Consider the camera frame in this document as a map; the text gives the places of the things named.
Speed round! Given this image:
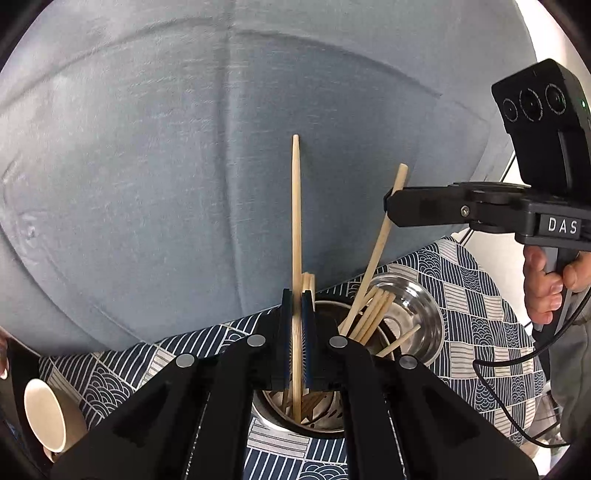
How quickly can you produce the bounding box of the person's right hand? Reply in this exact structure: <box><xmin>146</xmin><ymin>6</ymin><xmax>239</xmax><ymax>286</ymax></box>
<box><xmin>524</xmin><ymin>242</ymin><xmax>591</xmax><ymax>326</ymax></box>

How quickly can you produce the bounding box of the black steel utensil holder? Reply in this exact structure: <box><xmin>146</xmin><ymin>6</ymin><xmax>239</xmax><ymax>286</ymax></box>
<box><xmin>252</xmin><ymin>300</ymin><xmax>398</xmax><ymax>439</ymax></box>

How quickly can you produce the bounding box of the stainless steel bowl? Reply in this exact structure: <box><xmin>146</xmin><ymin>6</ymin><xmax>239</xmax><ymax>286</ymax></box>
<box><xmin>369</xmin><ymin>273</ymin><xmax>445</xmax><ymax>367</ymax></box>

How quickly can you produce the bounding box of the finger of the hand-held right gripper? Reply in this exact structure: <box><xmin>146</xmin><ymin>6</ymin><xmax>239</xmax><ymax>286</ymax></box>
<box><xmin>384</xmin><ymin>182</ymin><xmax>532</xmax><ymax>232</ymax></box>

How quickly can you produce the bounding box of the beige ceramic cup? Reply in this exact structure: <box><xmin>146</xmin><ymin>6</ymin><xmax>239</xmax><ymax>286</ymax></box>
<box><xmin>23</xmin><ymin>377</ymin><xmax>88</xmax><ymax>462</ymax></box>

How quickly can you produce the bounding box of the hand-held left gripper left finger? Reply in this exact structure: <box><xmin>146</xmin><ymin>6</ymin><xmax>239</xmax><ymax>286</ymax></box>
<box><xmin>51</xmin><ymin>288</ymin><xmax>294</xmax><ymax>480</ymax></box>

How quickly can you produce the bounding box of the black cable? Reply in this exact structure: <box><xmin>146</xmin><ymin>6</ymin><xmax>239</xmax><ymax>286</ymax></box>
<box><xmin>473</xmin><ymin>318</ymin><xmax>573</xmax><ymax>448</ymax></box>

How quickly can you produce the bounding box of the long bamboo chopstick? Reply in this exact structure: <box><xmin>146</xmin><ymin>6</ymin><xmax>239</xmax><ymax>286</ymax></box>
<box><xmin>291</xmin><ymin>134</ymin><xmax>304</xmax><ymax>423</ymax></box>
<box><xmin>338</xmin><ymin>164</ymin><xmax>409</xmax><ymax>334</ymax></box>

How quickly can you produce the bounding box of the blue patterned tablecloth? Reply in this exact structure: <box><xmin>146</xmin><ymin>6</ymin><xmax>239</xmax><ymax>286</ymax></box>
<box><xmin>37</xmin><ymin>236</ymin><xmax>546</xmax><ymax>480</ymax></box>

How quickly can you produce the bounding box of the person's grey clothing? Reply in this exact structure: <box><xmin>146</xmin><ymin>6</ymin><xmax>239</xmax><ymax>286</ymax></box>
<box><xmin>545</xmin><ymin>305</ymin><xmax>591</xmax><ymax>444</ymax></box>

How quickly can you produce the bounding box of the bunch of wooden chopsticks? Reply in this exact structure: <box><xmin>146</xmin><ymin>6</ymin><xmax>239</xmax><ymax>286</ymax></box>
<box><xmin>283</xmin><ymin>272</ymin><xmax>423</xmax><ymax>423</ymax></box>

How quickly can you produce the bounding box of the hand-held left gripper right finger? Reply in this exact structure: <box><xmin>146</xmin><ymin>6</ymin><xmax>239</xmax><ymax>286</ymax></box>
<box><xmin>300</xmin><ymin>290</ymin><xmax>539</xmax><ymax>480</ymax></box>

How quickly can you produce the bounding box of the grey-blue backdrop cloth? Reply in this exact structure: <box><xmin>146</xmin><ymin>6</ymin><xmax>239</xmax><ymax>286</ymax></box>
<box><xmin>0</xmin><ymin>0</ymin><xmax>539</xmax><ymax>356</ymax></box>

